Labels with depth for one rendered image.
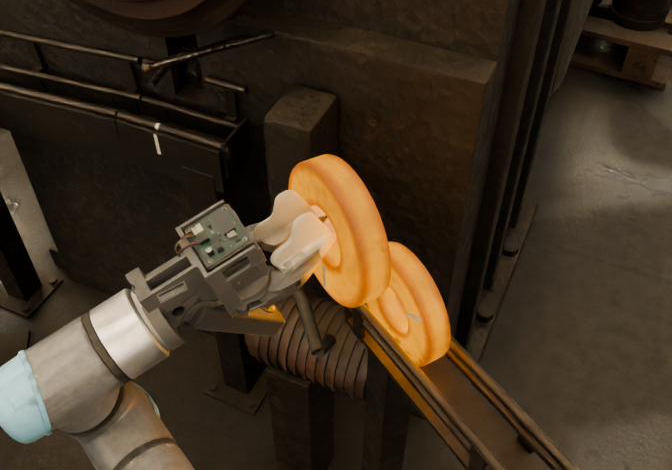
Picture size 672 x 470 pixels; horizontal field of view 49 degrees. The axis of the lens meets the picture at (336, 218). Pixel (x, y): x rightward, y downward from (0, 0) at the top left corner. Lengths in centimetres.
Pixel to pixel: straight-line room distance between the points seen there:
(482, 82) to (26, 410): 66
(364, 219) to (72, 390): 30
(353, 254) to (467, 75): 39
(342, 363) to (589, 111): 160
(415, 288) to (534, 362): 95
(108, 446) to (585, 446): 115
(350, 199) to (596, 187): 160
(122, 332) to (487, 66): 60
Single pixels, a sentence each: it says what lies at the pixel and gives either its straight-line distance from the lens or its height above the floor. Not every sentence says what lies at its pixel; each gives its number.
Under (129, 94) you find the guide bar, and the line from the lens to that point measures 129.
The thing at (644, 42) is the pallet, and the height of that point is 14.
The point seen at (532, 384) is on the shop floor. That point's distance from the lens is 174.
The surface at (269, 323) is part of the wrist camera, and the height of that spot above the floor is 82.
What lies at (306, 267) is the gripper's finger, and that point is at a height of 90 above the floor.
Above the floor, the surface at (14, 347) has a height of 1.
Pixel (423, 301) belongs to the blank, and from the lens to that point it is 84.
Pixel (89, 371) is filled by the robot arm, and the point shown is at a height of 88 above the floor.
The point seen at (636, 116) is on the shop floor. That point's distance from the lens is 254.
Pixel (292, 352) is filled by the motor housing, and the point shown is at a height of 50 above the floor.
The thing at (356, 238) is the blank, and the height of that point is 94.
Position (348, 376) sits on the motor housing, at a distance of 111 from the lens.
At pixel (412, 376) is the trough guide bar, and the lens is 90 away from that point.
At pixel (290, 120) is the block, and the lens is 103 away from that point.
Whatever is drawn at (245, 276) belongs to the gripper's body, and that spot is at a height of 91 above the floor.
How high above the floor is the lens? 143
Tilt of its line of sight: 45 degrees down
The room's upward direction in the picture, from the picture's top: straight up
